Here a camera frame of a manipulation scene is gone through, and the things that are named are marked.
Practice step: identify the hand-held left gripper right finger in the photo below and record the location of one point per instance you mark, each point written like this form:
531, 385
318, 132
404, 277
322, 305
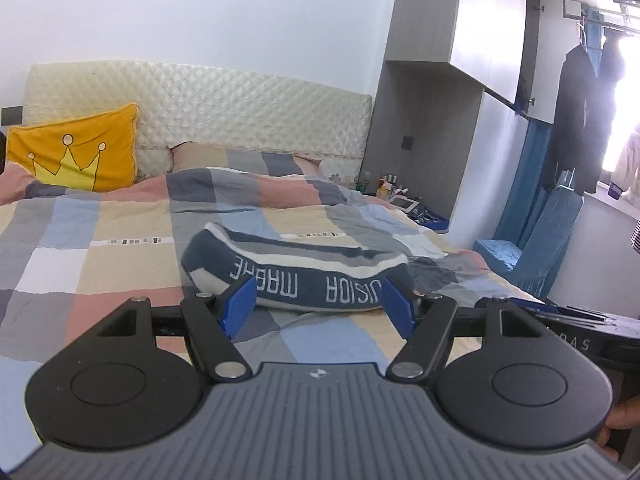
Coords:
400, 305

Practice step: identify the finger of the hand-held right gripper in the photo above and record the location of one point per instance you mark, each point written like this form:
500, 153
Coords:
575, 314

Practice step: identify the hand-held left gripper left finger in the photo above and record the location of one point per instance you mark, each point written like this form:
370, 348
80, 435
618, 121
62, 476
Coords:
237, 305

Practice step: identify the white navy striped sweater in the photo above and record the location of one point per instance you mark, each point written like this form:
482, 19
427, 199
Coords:
300, 280

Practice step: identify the person's right hand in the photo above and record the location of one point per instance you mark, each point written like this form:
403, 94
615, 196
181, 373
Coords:
625, 415

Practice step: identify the blue covered chair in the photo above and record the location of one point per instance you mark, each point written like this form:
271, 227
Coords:
550, 240

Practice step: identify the blue tray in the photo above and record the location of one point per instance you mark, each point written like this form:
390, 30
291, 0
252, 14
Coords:
432, 221

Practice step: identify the person's striped shirt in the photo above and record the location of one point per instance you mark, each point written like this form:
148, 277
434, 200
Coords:
635, 237

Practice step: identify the white tablet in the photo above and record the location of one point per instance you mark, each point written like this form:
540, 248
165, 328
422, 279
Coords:
406, 204

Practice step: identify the yellow bottle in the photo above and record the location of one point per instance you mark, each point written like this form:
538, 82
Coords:
383, 191

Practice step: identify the patchwork checked bed cover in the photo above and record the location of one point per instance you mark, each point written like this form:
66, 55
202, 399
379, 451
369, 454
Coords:
125, 270

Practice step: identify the dark bottle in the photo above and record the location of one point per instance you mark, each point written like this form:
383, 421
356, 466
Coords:
394, 182

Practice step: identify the blue white packet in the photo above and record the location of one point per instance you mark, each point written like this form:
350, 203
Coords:
614, 191

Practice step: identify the blue curtain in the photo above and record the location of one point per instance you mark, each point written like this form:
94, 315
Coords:
522, 185

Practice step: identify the floral pillow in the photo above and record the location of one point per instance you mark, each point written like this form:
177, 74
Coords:
340, 174

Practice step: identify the checked patchwork pillow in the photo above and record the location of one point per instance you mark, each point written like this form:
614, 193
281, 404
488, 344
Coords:
225, 156

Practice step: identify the pale hanging garment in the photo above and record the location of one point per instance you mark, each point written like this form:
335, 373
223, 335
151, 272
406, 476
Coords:
629, 165

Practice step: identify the cream pillow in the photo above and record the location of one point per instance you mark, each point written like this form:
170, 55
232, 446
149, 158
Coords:
152, 162

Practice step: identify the black hanging jacket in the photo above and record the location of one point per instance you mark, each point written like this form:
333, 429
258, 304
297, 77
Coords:
572, 120

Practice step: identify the cream quilted headboard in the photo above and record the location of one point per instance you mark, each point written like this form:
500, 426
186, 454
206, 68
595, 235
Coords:
225, 100

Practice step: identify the grey white wardrobe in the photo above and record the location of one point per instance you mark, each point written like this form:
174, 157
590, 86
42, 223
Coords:
425, 100

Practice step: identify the yellow crown print pillow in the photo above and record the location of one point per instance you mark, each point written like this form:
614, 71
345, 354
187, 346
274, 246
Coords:
75, 155

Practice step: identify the short black hanging garment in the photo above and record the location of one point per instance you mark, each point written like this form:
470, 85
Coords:
612, 70

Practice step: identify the black bedside object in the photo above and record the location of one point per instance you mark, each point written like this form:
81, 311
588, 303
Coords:
2, 152

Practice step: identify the dark wall socket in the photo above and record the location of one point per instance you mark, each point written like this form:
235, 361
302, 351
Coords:
407, 142

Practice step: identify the grey wall switch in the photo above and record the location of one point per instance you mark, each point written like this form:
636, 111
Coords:
12, 115

